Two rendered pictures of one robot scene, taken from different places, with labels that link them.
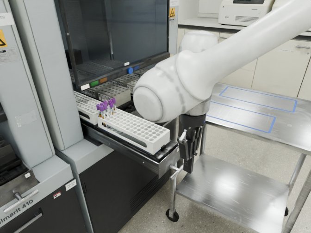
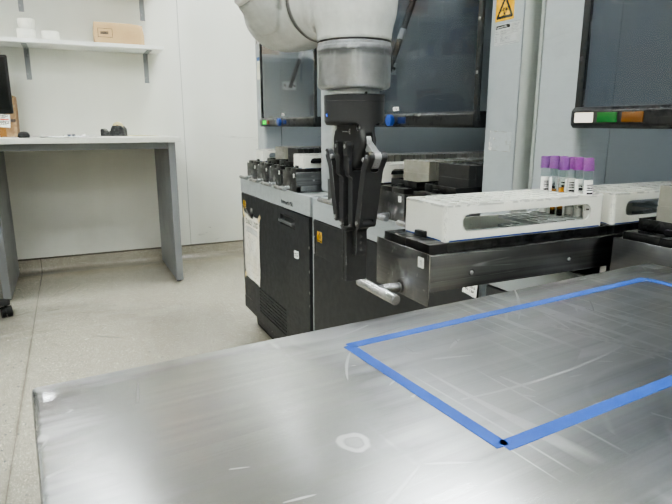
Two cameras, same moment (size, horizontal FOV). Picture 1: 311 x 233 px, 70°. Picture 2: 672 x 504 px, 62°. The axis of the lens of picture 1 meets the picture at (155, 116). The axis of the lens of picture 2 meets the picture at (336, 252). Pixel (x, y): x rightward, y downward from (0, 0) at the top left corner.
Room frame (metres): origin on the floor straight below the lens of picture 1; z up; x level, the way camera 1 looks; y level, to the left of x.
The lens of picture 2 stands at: (0.84, -0.76, 0.97)
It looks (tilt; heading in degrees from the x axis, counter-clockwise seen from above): 13 degrees down; 116
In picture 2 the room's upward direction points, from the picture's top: straight up
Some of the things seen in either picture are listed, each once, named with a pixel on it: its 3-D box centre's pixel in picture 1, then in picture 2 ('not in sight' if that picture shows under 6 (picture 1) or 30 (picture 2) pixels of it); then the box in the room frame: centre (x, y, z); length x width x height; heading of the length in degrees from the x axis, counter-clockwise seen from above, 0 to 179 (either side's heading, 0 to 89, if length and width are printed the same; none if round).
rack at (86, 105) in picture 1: (82, 107); (646, 203); (0.91, 0.34, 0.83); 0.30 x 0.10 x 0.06; 51
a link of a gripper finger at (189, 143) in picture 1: (188, 143); (349, 184); (0.55, -0.10, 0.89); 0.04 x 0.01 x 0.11; 51
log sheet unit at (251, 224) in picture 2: not in sight; (249, 247); (-0.57, 1.28, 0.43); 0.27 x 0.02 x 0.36; 141
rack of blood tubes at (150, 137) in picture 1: (131, 129); (505, 216); (0.72, 0.09, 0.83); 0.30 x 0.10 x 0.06; 51
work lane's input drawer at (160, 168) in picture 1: (109, 129); (569, 243); (0.80, 0.20, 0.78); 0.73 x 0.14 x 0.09; 51
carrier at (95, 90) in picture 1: (102, 91); not in sight; (1.05, 0.27, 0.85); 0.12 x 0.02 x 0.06; 142
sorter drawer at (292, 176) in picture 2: not in sight; (366, 175); (0.01, 1.23, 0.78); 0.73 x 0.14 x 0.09; 51
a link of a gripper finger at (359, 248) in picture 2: not in sight; (362, 236); (0.57, -0.12, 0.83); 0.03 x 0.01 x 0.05; 141
